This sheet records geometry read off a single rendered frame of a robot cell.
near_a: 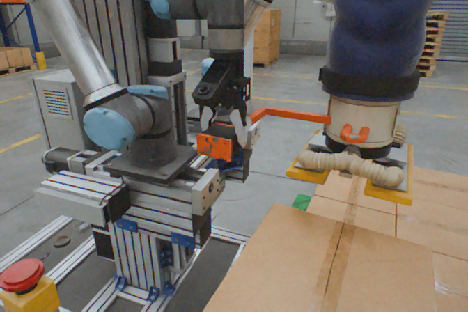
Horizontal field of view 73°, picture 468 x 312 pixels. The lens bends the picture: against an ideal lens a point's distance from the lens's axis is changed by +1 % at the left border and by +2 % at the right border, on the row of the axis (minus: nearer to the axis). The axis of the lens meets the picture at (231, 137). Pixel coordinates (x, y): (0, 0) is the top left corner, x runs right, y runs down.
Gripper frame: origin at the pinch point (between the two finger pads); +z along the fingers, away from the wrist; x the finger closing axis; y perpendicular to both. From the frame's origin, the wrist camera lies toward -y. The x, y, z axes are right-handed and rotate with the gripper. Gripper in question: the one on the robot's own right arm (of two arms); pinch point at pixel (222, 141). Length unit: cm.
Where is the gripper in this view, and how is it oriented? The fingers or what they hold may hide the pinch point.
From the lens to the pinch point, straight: 71.8
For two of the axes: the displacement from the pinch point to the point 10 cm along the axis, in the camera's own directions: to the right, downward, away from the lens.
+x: -8.8, -1.8, 4.3
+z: 0.0, 9.2, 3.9
